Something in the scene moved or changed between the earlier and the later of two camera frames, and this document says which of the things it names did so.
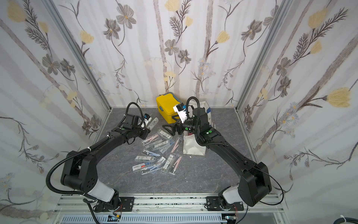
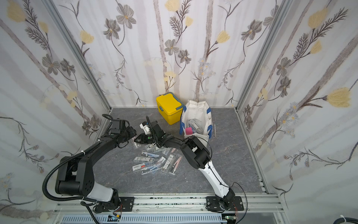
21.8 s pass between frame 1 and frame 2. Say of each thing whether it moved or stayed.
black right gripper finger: moved
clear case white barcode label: stayed
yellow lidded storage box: stayed
